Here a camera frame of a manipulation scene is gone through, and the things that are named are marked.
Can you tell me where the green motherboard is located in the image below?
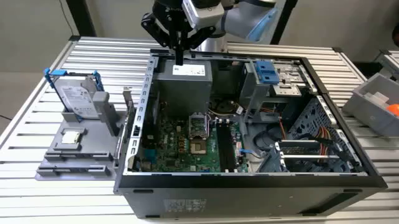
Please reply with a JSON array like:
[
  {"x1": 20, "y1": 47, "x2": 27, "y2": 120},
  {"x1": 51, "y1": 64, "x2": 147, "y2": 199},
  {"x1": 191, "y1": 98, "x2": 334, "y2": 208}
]
[{"x1": 137, "y1": 116, "x2": 250, "y2": 173}]

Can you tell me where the grey parts rack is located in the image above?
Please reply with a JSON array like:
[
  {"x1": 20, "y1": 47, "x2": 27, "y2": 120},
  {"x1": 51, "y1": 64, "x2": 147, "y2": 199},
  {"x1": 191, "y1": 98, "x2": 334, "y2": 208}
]
[{"x1": 34, "y1": 92, "x2": 126, "y2": 182}]

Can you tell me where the black cooler fan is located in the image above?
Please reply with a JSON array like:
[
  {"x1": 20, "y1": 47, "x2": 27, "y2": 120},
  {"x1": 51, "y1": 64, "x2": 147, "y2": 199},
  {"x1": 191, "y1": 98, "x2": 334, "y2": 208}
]
[{"x1": 209, "y1": 98, "x2": 245, "y2": 115}]

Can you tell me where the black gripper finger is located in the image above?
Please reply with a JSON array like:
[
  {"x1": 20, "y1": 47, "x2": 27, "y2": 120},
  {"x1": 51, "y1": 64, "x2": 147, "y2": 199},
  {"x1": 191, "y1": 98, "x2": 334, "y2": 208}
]
[
  {"x1": 179, "y1": 26, "x2": 217, "y2": 66},
  {"x1": 142, "y1": 13, "x2": 181, "y2": 66}
]

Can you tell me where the grey power supply unit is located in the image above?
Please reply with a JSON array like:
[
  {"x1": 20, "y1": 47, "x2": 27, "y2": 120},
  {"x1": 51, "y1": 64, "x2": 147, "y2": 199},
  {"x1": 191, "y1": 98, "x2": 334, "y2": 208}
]
[{"x1": 153, "y1": 59, "x2": 215, "y2": 117}]

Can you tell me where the graphics card with metal bracket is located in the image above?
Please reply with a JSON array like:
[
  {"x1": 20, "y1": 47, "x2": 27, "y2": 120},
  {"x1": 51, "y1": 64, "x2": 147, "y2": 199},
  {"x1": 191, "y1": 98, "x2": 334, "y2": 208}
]
[{"x1": 114, "y1": 86, "x2": 138, "y2": 164}]

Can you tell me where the red yellow wire bundle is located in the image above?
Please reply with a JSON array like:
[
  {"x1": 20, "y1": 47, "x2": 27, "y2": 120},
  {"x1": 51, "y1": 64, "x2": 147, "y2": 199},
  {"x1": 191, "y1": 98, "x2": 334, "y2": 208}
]
[{"x1": 311, "y1": 127, "x2": 333, "y2": 164}]

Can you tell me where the orange wire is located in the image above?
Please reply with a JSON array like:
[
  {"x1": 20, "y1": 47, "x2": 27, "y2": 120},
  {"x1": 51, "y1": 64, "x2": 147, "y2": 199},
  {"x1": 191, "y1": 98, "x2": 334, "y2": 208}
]
[{"x1": 279, "y1": 116, "x2": 287, "y2": 140}]

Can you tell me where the grey metal drive cage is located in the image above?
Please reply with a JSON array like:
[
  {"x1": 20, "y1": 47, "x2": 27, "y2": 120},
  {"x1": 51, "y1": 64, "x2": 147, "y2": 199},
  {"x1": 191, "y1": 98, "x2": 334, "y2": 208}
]
[{"x1": 239, "y1": 59, "x2": 315, "y2": 122}]

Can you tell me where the CPU socket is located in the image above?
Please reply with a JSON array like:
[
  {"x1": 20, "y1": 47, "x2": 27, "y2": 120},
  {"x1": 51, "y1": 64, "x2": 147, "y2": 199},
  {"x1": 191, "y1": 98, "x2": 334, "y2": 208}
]
[{"x1": 190, "y1": 137, "x2": 210, "y2": 156}]

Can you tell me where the black RAM slot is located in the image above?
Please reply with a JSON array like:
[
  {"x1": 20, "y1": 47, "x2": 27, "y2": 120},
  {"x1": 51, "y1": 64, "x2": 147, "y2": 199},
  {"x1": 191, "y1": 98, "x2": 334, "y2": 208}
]
[
  {"x1": 223, "y1": 119, "x2": 239, "y2": 173},
  {"x1": 217, "y1": 119, "x2": 231, "y2": 173}
]

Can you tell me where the silver hard disk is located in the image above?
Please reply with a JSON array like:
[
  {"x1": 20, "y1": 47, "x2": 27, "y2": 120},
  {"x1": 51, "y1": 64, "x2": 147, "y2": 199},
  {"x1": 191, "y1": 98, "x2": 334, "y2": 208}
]
[{"x1": 52, "y1": 76, "x2": 101, "y2": 119}]

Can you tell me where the white block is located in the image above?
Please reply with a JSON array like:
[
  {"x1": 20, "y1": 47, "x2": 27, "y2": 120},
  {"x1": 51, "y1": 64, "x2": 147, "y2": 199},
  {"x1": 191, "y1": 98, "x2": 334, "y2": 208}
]
[{"x1": 365, "y1": 92, "x2": 390, "y2": 105}]

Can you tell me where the black open PC case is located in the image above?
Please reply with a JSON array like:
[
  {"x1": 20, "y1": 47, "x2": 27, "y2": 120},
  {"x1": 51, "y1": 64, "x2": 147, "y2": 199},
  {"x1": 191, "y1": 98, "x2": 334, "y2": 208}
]
[{"x1": 113, "y1": 48, "x2": 390, "y2": 220}]

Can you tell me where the blue disk carrier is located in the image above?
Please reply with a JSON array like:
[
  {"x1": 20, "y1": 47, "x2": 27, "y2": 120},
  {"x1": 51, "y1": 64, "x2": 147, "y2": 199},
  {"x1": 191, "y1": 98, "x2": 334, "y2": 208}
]
[{"x1": 43, "y1": 68, "x2": 106, "y2": 122}]

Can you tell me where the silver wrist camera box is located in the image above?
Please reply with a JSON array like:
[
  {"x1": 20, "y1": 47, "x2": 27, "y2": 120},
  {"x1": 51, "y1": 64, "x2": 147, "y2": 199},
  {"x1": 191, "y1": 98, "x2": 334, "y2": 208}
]
[{"x1": 182, "y1": 0, "x2": 226, "y2": 29}]

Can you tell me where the metal socket cover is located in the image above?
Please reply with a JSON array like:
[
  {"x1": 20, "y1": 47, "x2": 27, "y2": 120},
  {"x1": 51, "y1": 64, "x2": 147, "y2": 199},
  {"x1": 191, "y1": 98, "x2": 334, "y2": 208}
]
[{"x1": 189, "y1": 112, "x2": 210, "y2": 139}]

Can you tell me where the blue plastic drive latch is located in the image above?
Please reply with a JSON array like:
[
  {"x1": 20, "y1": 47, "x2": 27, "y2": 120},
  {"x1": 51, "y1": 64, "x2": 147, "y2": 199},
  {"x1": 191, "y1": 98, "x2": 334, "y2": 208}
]
[{"x1": 254, "y1": 60, "x2": 279, "y2": 84}]

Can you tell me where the silver disk bay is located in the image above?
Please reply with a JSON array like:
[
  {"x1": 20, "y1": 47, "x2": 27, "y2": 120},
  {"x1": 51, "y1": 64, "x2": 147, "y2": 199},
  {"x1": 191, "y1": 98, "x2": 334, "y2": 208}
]
[{"x1": 274, "y1": 139, "x2": 342, "y2": 172}]

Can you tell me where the grey plastic bin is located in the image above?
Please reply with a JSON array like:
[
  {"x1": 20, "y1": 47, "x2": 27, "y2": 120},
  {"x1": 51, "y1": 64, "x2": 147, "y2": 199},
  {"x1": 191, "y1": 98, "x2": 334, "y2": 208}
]
[{"x1": 342, "y1": 72, "x2": 399, "y2": 137}]

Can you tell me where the silver CPU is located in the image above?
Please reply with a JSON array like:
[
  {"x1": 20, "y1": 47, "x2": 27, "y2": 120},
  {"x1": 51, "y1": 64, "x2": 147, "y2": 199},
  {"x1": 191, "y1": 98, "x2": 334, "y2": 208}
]
[{"x1": 60, "y1": 132, "x2": 83, "y2": 143}]

